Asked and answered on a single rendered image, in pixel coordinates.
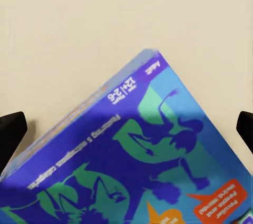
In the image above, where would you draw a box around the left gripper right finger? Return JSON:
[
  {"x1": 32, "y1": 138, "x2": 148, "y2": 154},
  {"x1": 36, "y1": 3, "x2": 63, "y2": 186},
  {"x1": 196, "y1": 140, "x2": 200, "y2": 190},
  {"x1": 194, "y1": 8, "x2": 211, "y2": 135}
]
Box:
[{"x1": 236, "y1": 111, "x2": 253, "y2": 154}]

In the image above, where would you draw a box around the board game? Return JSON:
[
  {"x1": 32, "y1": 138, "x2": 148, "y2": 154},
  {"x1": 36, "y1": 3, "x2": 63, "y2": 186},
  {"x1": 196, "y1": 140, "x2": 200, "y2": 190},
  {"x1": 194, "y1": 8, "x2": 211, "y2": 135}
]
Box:
[{"x1": 0, "y1": 48, "x2": 253, "y2": 224}]

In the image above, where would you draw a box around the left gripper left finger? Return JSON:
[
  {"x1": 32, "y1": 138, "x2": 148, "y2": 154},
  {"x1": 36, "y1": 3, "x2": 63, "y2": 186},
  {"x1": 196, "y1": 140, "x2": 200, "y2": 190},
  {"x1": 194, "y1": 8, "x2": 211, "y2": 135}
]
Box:
[{"x1": 0, "y1": 111, "x2": 27, "y2": 175}]

